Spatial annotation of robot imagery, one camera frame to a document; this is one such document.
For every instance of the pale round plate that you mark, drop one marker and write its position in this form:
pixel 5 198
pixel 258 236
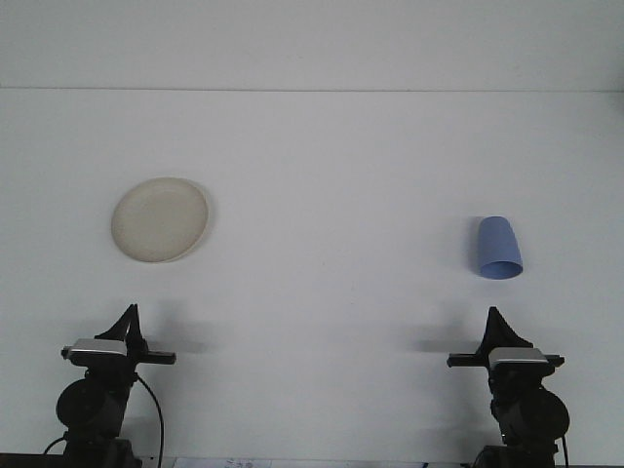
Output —
pixel 161 219

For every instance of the pale blue cup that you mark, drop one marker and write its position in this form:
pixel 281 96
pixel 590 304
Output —
pixel 498 248

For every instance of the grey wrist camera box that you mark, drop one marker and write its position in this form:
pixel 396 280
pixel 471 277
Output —
pixel 95 350
pixel 518 357

